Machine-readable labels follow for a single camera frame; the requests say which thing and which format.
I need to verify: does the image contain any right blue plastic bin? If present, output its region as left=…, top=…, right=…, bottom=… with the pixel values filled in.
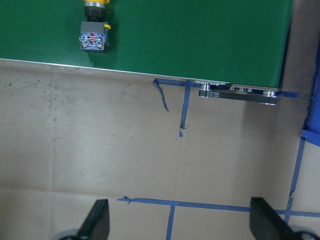
left=301, top=43, right=320, bottom=147

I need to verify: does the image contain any yellow push button switch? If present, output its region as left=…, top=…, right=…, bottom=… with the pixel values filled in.
left=79, top=0, right=111, bottom=53

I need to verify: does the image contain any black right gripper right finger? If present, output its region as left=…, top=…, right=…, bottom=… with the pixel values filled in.
left=249, top=197, right=300, bottom=240

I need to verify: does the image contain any green conveyor belt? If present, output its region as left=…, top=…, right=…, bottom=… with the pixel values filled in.
left=0, top=0, right=292, bottom=105

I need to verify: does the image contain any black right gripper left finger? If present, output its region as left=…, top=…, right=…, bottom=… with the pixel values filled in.
left=75, top=199, right=110, bottom=240

